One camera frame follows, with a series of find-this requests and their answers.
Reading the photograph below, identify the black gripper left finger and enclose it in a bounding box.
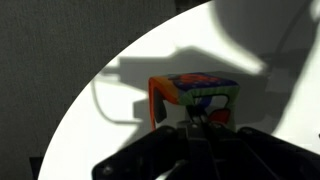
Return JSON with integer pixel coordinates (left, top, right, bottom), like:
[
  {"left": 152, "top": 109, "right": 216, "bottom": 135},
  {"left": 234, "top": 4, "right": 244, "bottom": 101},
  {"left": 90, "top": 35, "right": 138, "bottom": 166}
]
[{"left": 92, "top": 105, "right": 201, "bottom": 180}]

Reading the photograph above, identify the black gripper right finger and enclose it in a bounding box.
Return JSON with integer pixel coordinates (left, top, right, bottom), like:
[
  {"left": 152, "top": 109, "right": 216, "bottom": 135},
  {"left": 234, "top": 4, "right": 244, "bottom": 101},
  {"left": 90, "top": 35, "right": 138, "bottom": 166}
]
[{"left": 199, "top": 106, "right": 320, "bottom": 180}]

